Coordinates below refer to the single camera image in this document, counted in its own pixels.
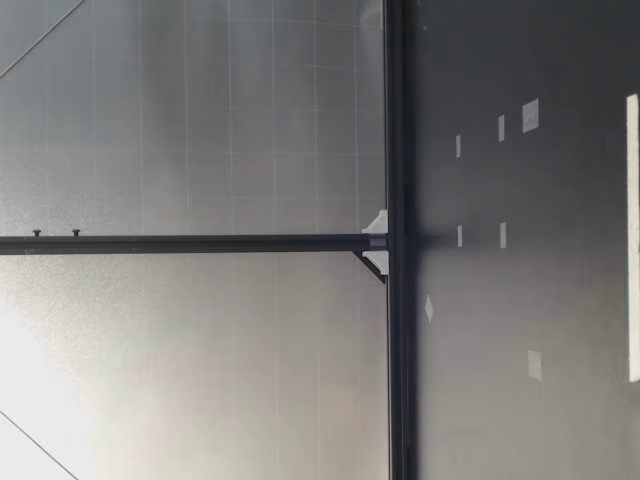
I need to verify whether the black frame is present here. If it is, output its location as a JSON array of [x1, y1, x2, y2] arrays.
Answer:
[[0, 0, 407, 480]]

